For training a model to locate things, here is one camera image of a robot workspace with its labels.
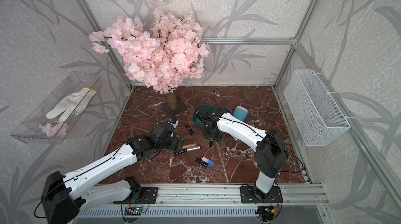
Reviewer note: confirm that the pink blue gradient lipstick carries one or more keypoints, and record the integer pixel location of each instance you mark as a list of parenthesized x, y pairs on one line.
[(208, 161)]

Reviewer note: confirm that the pink cherry blossom tree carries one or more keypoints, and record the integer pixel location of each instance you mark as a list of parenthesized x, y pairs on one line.
[(160, 58)]

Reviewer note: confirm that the white work glove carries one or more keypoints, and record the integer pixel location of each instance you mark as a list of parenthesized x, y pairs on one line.
[(72, 104)]

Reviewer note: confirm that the left circuit board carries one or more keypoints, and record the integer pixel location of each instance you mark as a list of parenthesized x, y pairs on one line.
[(135, 211)]

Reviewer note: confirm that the small black lipstick tube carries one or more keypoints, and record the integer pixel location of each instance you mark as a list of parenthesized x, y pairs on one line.
[(189, 129)]

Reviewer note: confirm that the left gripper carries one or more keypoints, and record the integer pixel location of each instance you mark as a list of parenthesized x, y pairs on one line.
[(174, 146)]

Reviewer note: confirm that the circuit board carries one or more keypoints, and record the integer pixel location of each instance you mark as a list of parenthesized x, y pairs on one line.
[(266, 210), (135, 211)]

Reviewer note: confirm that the right circuit board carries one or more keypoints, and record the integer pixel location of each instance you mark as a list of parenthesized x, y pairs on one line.
[(266, 210)]

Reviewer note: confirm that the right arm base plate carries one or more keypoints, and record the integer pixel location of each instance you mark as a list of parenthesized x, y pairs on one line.
[(252, 195)]

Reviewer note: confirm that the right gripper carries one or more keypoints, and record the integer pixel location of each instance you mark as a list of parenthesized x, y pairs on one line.
[(217, 137)]

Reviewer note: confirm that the white wire mesh basket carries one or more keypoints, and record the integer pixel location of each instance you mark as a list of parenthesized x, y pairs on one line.
[(318, 117)]

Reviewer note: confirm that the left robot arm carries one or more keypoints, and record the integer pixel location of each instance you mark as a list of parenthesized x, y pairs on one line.
[(64, 196)]

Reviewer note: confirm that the beige lipstick tube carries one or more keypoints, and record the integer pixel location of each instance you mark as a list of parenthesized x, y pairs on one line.
[(189, 146)]

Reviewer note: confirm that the aluminium front rail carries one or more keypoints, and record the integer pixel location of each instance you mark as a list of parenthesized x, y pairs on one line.
[(187, 195)]

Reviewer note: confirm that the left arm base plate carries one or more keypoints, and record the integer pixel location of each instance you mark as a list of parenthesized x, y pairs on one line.
[(137, 193)]

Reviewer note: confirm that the pink flower sprig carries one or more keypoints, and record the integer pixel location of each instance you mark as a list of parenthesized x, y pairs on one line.
[(54, 129)]

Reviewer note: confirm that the teal plastic storage box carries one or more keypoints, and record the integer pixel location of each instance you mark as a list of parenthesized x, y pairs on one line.
[(204, 113)]

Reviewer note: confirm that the black silver mascara tube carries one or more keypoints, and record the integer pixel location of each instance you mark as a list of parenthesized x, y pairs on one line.
[(186, 150)]

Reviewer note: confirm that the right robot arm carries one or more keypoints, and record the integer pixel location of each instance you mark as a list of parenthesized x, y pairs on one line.
[(269, 148)]

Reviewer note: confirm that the clear acrylic wall tray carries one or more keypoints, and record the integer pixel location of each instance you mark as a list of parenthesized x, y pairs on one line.
[(28, 131)]

